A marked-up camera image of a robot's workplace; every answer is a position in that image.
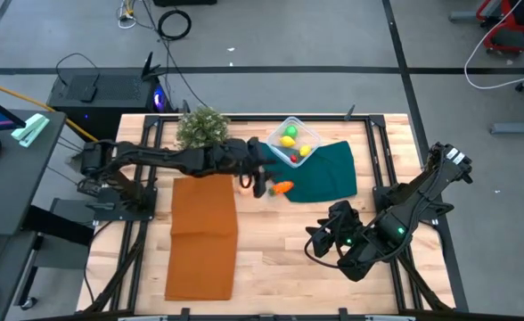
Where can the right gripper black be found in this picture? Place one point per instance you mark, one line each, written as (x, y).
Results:
(351, 234)

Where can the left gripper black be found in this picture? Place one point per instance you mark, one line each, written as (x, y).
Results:
(248, 156)

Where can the orange toy carrot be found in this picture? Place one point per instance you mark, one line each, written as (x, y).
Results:
(284, 187)

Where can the red toy strawberry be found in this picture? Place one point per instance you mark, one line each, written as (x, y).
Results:
(293, 158)

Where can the large yellow toy lemon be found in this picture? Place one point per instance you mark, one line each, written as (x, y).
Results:
(287, 142)

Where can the small yellow toy lemon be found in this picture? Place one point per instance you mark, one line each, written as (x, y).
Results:
(305, 150)

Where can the green toy fruit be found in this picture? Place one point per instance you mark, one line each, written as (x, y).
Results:
(291, 131)

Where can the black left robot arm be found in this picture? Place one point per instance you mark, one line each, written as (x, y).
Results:
(155, 158)

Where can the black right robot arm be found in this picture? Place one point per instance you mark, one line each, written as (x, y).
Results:
(404, 218)

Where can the clear plastic tupperware container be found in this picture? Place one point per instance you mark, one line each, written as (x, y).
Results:
(302, 129)

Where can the dark green cloth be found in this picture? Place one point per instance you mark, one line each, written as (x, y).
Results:
(324, 178)

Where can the small bushy potted plant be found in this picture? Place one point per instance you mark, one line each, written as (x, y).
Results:
(199, 127)

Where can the orange-brown cloth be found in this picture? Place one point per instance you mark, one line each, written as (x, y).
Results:
(199, 249)

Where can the black wifi antenna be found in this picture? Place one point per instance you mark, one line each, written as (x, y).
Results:
(148, 69)

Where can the black computer tower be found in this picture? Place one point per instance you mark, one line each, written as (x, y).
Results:
(110, 89)

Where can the grey metal bar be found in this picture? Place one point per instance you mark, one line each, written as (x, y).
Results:
(518, 128)

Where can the small black external drive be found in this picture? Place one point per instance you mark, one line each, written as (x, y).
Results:
(88, 93)

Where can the mint green stapler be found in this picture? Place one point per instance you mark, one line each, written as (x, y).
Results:
(30, 129)

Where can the red and black chair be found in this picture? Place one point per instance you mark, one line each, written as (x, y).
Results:
(509, 39)

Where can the dark grey desk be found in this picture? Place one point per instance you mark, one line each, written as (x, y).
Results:
(3, 200)

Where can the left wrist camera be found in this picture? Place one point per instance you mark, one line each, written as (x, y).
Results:
(259, 186)

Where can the black aluminium table frame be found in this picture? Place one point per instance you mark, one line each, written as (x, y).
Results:
(244, 118)

